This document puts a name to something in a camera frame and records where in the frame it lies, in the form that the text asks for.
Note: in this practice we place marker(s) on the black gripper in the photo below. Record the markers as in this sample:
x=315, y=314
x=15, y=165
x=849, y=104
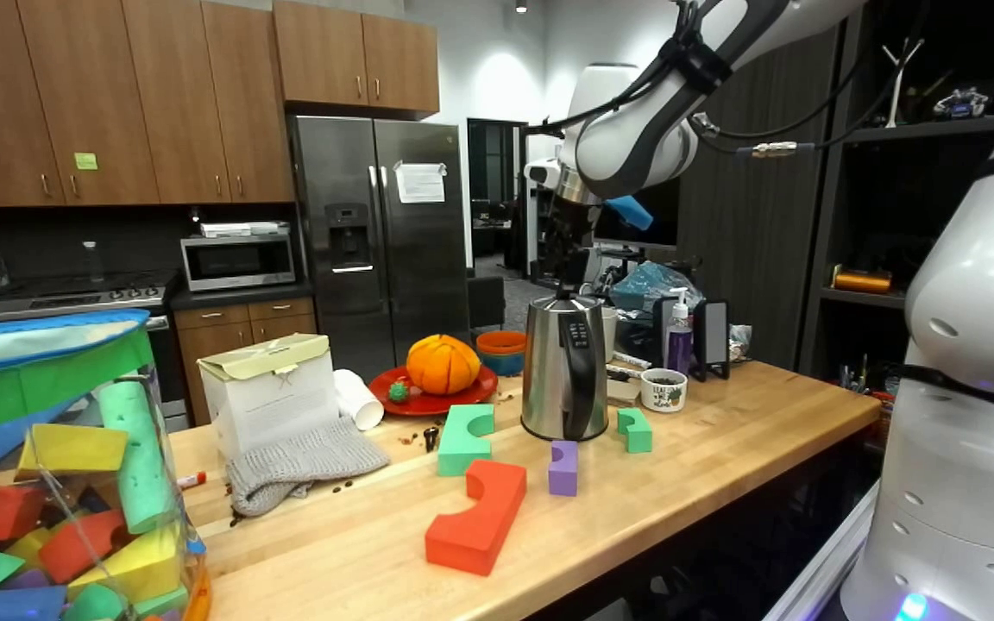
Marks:
x=575, y=230

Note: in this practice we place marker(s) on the stainless steel electric kettle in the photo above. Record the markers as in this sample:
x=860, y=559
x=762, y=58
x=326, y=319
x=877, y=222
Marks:
x=563, y=368

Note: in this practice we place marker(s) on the blue plastic bag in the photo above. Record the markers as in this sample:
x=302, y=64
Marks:
x=654, y=284

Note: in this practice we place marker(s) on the orange bowl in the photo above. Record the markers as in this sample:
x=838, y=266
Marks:
x=503, y=343

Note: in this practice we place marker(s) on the teal bowl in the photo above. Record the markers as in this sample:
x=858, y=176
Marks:
x=504, y=363

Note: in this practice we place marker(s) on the clear plastic tub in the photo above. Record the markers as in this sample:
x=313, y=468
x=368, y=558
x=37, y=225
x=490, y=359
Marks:
x=627, y=382

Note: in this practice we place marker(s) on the purple pump bottle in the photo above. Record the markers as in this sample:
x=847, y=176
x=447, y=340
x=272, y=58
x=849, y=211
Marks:
x=680, y=340

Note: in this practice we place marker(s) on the white ramekin cup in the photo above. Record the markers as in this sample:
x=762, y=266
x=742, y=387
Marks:
x=665, y=393

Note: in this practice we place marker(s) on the orange pumpkin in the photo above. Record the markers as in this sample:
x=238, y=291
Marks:
x=443, y=363

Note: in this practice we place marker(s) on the black desktop speaker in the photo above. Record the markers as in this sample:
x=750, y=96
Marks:
x=715, y=340

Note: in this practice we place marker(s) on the small green foam block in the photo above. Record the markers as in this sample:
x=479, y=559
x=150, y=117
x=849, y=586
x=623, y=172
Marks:
x=635, y=436

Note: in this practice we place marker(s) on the white paper on refrigerator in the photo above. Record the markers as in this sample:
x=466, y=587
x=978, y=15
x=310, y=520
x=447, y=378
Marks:
x=419, y=184

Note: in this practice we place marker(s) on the red plate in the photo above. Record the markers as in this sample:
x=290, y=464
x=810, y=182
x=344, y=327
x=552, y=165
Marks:
x=432, y=404

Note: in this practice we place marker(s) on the stainless steel refrigerator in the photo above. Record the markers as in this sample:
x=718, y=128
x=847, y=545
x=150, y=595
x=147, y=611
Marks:
x=380, y=253

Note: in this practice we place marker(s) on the purple foam block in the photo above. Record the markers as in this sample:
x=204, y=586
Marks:
x=563, y=471

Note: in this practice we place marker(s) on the large light green foam block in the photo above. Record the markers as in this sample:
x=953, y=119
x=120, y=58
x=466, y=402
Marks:
x=456, y=450

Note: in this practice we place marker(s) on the small green ball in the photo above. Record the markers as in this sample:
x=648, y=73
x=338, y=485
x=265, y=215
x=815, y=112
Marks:
x=399, y=393

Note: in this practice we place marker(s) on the white paper roll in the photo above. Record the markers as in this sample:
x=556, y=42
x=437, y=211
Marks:
x=361, y=402

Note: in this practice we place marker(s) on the red foam block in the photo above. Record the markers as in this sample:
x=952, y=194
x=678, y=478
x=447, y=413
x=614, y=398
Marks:
x=480, y=521

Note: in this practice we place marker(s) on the orange item on shelf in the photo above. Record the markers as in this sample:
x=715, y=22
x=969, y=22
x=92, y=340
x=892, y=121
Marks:
x=860, y=282

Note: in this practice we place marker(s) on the dark shelving unit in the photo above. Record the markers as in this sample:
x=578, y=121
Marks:
x=864, y=230

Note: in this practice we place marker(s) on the white box with pale lid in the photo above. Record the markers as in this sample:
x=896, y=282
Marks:
x=273, y=398

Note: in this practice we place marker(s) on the gray cloth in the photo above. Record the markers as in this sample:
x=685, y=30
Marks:
x=302, y=460

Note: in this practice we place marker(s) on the white tray on microwave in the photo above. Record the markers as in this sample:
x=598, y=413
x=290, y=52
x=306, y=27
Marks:
x=243, y=230

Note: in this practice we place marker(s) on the silver microwave oven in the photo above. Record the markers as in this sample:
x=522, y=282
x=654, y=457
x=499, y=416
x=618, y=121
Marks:
x=238, y=264

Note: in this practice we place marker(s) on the brown wooden base cabinet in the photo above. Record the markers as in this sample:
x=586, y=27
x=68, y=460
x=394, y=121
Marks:
x=238, y=348

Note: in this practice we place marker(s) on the green sticky note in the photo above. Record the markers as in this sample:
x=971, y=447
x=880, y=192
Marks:
x=85, y=159

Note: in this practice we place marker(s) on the black kitchen stove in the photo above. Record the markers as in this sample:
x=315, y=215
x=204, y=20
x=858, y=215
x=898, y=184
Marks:
x=52, y=303

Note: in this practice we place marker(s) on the clear bin of foam blocks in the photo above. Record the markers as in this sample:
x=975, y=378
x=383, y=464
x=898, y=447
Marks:
x=50, y=485

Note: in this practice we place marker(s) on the brown wooden wall cabinets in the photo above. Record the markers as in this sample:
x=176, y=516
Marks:
x=175, y=91

